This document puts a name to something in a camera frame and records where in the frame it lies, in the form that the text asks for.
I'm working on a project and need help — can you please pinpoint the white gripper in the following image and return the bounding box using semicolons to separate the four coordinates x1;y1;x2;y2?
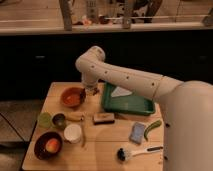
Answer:
80;74;98;99

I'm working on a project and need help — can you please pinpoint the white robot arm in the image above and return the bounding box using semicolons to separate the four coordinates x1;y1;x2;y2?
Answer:
75;46;213;171

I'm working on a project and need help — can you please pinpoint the red orange bowl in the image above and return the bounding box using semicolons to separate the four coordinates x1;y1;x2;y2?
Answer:
60;87;85;108

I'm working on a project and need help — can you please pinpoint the dark red bowl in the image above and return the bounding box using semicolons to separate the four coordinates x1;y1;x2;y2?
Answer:
34;132;63;160

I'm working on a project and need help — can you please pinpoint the yellow banana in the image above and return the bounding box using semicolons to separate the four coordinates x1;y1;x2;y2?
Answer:
65;113;84;122

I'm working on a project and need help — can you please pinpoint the wooden board eraser block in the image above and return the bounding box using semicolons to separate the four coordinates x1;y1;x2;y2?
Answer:
93;113;115;125

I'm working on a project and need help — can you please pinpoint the green plastic tray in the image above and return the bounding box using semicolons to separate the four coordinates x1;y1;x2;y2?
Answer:
101;83;155;116

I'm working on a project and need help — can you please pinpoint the white cloth in tray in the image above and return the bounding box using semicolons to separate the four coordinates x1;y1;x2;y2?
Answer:
111;87;132;97

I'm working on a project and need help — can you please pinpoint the small metal cup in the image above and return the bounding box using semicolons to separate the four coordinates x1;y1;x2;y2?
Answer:
52;113;66;130

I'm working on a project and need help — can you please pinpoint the white ceramic cup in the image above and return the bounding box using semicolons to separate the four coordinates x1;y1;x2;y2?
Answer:
64;124;82;143

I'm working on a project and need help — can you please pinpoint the light green plastic cup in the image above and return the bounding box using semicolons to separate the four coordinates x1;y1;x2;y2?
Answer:
37;112;52;128

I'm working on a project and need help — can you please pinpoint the orange peach fruit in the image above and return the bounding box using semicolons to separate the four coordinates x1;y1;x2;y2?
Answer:
45;138;60;153

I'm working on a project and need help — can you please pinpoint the blue sponge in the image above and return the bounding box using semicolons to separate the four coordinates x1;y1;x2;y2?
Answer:
129;122;145;144

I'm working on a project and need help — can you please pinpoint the green chili pepper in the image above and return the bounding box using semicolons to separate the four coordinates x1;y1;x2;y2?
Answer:
144;120;162;141

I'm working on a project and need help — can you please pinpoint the white handled dish brush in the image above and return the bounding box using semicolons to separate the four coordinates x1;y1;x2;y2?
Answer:
116;146;163;162

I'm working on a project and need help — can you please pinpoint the black cable left floor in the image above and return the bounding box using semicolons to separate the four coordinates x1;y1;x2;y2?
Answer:
0;112;26;144

